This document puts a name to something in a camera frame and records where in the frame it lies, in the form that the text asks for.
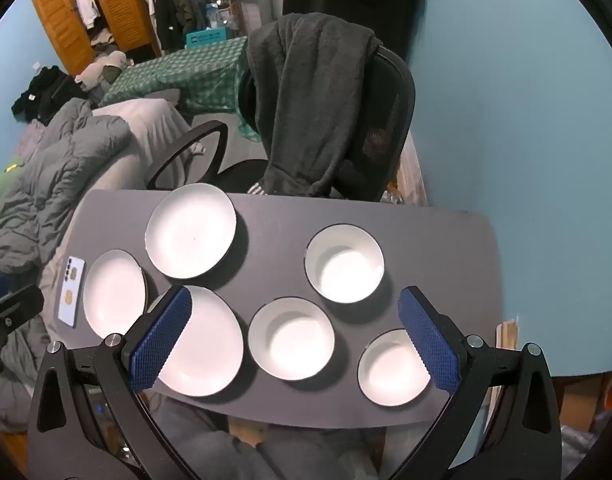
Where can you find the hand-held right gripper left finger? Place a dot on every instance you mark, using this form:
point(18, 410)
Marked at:
point(158, 342)

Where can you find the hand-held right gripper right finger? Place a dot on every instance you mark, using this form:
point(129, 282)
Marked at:
point(431, 342)

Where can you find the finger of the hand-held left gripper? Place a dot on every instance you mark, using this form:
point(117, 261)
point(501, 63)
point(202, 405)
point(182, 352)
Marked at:
point(18, 305)

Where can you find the white plate with dark rim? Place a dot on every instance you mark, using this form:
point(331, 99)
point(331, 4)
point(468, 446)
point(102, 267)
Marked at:
point(191, 230)
point(115, 294)
point(206, 347)

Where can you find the white bowl with dark rim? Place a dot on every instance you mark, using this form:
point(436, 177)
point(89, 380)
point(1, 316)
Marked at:
point(391, 370)
point(344, 266)
point(291, 340)

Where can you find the white smartphone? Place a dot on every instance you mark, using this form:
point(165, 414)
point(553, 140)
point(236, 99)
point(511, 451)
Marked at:
point(72, 291)

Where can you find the wooden planks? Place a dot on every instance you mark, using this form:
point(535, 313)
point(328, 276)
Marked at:
point(506, 335)

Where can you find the grey duvet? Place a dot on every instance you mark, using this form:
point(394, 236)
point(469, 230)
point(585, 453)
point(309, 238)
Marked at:
point(51, 185)

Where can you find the grey clothing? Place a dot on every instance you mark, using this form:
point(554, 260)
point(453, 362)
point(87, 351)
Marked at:
point(296, 452)

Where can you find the silver foil bag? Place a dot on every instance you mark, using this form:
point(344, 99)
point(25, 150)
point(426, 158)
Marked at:
point(578, 442)

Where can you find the black clothes pile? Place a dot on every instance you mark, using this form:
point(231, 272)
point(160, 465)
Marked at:
point(41, 96)

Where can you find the black office chair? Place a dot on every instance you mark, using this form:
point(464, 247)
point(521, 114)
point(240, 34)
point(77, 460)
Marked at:
point(386, 125)

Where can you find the beige clothes pile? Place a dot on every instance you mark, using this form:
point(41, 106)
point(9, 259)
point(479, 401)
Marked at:
point(103, 67)

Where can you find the green checked tablecloth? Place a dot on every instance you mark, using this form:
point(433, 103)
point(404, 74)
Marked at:
point(186, 77)

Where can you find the dark grey fleece jacket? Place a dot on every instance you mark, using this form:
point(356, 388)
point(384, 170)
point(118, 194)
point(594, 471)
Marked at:
point(311, 100)

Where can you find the wooden louvred wardrobe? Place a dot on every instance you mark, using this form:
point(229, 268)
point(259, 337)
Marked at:
point(71, 15)

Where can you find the teal box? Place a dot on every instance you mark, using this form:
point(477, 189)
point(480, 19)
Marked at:
point(208, 36)

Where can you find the dark hanging coats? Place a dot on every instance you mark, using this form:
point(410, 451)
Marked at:
point(178, 5)

